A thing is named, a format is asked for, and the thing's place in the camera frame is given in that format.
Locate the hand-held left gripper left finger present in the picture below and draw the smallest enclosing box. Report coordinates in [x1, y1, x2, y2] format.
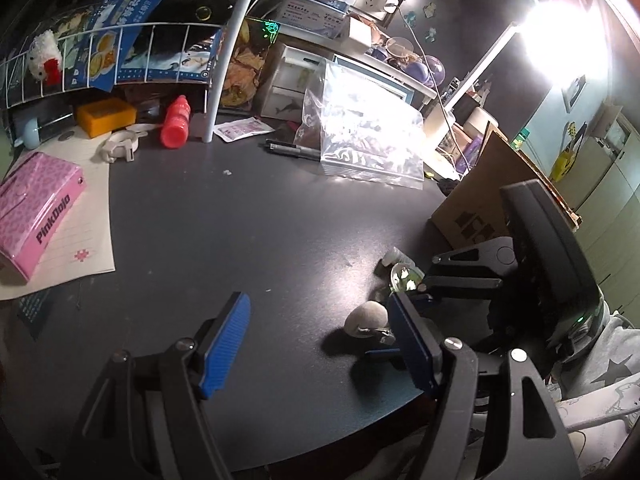
[65, 291, 252, 480]

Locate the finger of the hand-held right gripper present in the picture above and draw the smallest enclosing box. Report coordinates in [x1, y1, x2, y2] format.
[364, 327, 511, 366]
[415, 237, 518, 306]

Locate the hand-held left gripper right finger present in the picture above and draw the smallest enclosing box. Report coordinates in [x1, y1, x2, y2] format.
[387, 291, 581, 480]

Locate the small white plush with face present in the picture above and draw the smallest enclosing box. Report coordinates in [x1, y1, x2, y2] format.
[345, 301, 392, 340]

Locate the clear round container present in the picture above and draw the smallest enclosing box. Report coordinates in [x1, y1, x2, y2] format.
[390, 263, 425, 293]

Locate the brown cardboard box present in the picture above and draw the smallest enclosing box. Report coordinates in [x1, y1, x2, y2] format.
[431, 127, 583, 256]

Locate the small pale plastic piece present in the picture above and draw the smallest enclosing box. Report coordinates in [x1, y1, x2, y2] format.
[377, 249, 416, 273]

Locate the grey star print clothing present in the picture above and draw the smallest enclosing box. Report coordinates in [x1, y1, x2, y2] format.
[547, 310, 640, 461]

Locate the white cup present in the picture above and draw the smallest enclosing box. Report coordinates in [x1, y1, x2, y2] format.
[462, 106, 498, 136]

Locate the clear zip bag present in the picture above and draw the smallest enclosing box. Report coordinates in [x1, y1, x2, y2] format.
[294, 57, 426, 191]

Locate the clear purple capsule ball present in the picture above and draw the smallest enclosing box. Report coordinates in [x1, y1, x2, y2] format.
[415, 55, 448, 86]

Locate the white desk lamp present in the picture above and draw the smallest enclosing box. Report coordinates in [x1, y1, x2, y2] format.
[442, 0, 613, 116]

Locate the black marker pen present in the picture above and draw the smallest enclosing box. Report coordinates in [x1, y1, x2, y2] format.
[263, 139, 323, 162]

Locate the white desk shelf riser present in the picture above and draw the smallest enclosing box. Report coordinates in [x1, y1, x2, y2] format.
[280, 30, 436, 111]

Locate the pink and white sachet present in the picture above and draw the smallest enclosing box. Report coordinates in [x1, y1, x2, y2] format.
[214, 116, 275, 143]

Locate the red plastic bottle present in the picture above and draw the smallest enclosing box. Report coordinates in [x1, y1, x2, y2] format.
[160, 95, 192, 150]

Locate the white tape holder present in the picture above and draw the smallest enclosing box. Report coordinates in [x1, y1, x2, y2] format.
[97, 124, 149, 163]

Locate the pink patterned box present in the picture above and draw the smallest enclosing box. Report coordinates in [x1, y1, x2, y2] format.
[0, 152, 87, 281]

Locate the orange box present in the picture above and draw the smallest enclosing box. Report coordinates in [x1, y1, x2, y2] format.
[75, 98, 137, 138]

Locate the small white drawer unit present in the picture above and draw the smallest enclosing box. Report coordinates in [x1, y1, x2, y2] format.
[257, 42, 333, 121]

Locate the small white box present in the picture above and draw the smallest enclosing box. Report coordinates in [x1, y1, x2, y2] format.
[347, 15, 378, 48]

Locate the snack photo bag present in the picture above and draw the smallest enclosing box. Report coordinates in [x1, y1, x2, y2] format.
[220, 17, 281, 108]

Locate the white power strip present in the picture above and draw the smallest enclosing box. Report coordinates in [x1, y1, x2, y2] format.
[357, 0, 403, 26]

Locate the white labelled box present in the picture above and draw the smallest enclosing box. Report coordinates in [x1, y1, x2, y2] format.
[274, 0, 348, 41]

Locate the blue snack packet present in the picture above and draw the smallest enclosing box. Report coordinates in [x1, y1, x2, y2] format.
[55, 0, 163, 92]

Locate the white and red plush toy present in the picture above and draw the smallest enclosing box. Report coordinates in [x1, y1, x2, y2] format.
[27, 30, 66, 83]

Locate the yellow wall hanging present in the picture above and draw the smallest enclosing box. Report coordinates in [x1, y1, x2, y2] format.
[547, 122, 588, 183]

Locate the framed wall picture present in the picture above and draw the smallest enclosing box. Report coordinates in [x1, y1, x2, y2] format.
[562, 75, 587, 113]

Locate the white power cable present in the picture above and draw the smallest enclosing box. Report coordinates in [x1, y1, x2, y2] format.
[390, 5, 471, 171]

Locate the white wire rack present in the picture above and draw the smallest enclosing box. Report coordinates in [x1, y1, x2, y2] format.
[0, 0, 271, 143]

